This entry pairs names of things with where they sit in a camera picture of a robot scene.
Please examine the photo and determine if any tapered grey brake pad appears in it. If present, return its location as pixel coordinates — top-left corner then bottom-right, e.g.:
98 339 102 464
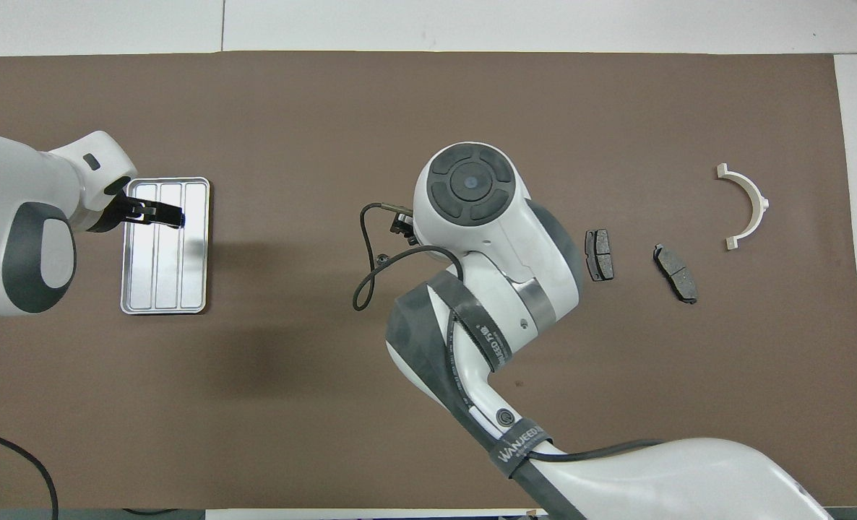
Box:
652 243 699 305

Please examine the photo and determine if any rectangular grey brake pad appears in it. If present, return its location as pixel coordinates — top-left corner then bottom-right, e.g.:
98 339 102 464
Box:
585 229 615 282

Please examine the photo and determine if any white semicircular bracket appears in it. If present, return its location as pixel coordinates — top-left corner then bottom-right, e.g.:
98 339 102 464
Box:
715 163 770 251

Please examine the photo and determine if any brown table mat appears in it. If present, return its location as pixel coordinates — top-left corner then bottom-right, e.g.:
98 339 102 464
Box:
0 51 857 511

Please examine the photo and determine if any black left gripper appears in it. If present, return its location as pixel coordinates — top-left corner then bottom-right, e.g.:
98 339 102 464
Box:
90 178 186 234

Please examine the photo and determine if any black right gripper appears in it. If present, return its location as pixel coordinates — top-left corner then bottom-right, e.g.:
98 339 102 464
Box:
389 208 420 246

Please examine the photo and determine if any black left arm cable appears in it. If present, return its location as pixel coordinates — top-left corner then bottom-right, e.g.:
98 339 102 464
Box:
0 424 61 520

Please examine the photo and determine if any silver metal tray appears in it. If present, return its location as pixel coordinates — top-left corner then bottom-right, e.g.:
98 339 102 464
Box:
120 177 211 316

